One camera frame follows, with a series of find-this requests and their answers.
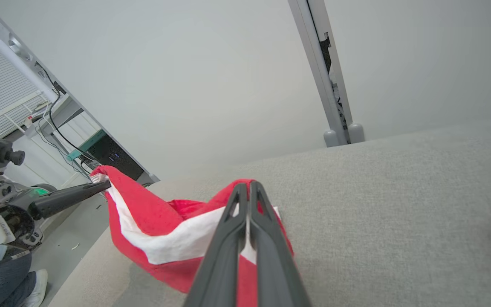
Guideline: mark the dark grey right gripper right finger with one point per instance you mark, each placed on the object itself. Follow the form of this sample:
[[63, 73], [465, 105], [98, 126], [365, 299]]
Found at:
[[275, 268]]

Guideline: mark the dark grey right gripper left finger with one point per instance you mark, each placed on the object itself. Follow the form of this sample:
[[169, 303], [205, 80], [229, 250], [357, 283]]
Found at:
[[222, 264]]

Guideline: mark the red shorts with white band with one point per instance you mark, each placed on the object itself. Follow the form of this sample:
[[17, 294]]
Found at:
[[151, 221]]

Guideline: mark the teal panel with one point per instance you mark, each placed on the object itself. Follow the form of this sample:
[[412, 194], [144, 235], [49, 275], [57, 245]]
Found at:
[[88, 143]]

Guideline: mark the black computer case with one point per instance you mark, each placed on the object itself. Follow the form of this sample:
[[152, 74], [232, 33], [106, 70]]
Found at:
[[115, 157]]

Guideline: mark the white power strip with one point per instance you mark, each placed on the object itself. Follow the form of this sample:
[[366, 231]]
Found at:
[[30, 121]]

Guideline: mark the grey desk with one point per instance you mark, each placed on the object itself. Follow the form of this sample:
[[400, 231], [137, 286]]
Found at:
[[66, 111]]

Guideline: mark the white sneaker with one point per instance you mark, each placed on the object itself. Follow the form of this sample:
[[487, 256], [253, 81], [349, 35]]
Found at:
[[36, 290]]

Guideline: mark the blue jeans leg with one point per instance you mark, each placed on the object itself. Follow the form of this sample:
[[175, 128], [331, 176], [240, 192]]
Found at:
[[2, 285]]

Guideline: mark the grey fabric sofa cushion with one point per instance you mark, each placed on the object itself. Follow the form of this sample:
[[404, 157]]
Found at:
[[399, 213]]

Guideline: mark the white window frame bar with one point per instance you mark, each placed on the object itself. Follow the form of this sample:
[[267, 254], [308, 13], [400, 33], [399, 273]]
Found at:
[[19, 65]]

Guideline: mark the grey rounded post cap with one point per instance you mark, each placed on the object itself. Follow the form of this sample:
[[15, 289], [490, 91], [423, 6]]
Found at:
[[331, 138], [356, 133]]

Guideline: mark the grey partition post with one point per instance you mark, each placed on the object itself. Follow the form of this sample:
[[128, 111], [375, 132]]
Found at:
[[320, 64]]

